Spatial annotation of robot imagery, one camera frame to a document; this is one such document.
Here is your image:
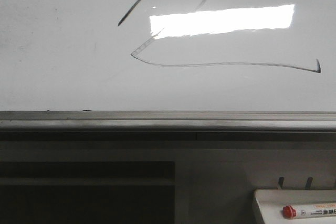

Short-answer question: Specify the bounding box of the red capped white marker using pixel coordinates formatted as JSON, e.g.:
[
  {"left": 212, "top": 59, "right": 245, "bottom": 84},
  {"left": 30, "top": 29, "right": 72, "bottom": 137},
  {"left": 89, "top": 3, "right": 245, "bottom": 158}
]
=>
[{"left": 282, "top": 202, "right": 335, "bottom": 219}]

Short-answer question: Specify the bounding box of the white plastic marker tray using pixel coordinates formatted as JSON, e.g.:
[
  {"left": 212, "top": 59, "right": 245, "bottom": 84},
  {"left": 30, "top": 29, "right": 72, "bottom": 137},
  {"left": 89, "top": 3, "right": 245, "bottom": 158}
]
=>
[{"left": 253, "top": 189, "right": 335, "bottom": 223}]

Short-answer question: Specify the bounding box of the right metal tray hook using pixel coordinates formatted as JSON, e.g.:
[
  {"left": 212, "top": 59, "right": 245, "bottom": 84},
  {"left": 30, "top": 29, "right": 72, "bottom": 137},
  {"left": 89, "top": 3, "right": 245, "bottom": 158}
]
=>
[{"left": 305, "top": 177, "right": 313, "bottom": 190}]

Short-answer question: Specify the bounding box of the metal tray hook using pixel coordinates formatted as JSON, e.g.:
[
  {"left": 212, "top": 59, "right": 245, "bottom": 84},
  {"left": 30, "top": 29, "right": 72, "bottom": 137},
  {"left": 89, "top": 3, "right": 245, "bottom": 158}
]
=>
[
  {"left": 277, "top": 177, "right": 285, "bottom": 190},
  {"left": 305, "top": 177, "right": 313, "bottom": 190}
]

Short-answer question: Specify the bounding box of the grey aluminium whiteboard ledge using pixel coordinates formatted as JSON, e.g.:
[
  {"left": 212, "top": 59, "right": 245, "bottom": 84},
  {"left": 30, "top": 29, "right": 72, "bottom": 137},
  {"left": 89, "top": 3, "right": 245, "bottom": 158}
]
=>
[{"left": 1, "top": 111, "right": 335, "bottom": 132}]

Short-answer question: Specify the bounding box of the white whiteboard panel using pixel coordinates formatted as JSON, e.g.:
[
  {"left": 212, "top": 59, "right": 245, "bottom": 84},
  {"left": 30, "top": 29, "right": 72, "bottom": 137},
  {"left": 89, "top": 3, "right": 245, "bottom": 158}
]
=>
[{"left": 1, "top": 0, "right": 335, "bottom": 111}]

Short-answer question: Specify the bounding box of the left metal tray hook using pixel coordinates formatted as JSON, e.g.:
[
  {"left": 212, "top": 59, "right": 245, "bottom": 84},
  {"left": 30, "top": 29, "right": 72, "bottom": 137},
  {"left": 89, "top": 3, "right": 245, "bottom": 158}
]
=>
[{"left": 277, "top": 177, "right": 285, "bottom": 190}]

